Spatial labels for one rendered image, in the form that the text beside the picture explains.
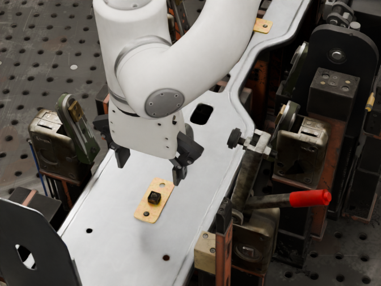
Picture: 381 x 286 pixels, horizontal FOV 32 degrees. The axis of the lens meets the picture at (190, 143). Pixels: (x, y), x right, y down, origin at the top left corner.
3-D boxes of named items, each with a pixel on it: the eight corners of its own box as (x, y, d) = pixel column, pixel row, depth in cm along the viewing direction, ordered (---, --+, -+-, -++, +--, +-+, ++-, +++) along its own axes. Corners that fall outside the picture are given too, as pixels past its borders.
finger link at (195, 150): (204, 135, 91) (203, 160, 95) (153, 117, 93) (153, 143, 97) (202, 141, 90) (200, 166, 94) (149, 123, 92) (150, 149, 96)
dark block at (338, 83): (294, 213, 141) (318, 65, 109) (327, 223, 139) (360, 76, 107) (287, 232, 138) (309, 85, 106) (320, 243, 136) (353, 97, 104)
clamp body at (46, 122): (71, 209, 143) (38, 94, 117) (120, 226, 140) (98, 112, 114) (49, 243, 138) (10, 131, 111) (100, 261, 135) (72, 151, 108)
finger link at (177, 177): (199, 147, 95) (200, 176, 100) (179, 141, 96) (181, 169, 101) (191, 163, 93) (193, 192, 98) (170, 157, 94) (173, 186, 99)
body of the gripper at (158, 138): (187, 79, 89) (190, 135, 97) (118, 61, 92) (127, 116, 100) (165, 118, 84) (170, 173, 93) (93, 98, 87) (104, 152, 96)
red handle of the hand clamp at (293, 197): (235, 188, 100) (330, 179, 90) (242, 198, 101) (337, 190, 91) (225, 210, 97) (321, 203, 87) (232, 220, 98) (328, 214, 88)
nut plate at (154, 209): (154, 177, 110) (154, 172, 109) (176, 184, 109) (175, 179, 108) (132, 217, 105) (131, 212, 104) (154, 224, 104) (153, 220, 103)
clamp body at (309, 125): (267, 223, 139) (281, 98, 111) (321, 241, 136) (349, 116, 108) (253, 260, 134) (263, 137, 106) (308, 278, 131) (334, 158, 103)
